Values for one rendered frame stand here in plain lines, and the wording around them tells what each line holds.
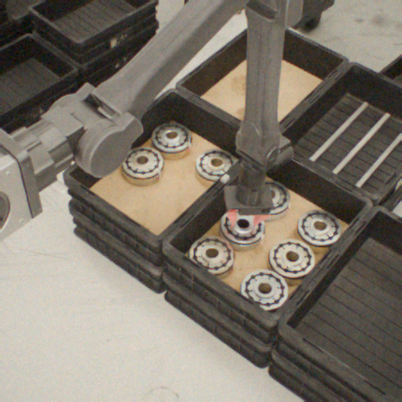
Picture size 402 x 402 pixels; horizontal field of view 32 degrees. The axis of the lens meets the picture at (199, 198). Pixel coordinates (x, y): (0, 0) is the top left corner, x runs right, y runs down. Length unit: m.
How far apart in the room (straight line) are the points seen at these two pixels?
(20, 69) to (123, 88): 1.82
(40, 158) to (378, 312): 0.90
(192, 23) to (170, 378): 0.84
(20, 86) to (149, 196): 1.13
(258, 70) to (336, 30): 2.43
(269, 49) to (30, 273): 0.86
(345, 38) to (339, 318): 2.26
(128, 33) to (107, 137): 1.75
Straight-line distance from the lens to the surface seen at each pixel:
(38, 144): 0.90
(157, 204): 1.66
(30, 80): 2.71
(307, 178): 1.65
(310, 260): 1.56
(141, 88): 0.97
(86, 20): 2.79
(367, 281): 1.60
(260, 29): 1.16
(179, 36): 1.00
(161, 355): 1.59
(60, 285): 1.70
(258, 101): 1.27
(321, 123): 1.90
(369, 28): 3.70
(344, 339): 1.51
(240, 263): 1.57
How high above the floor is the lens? 2.12
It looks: 51 degrees down
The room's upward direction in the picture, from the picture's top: 3 degrees clockwise
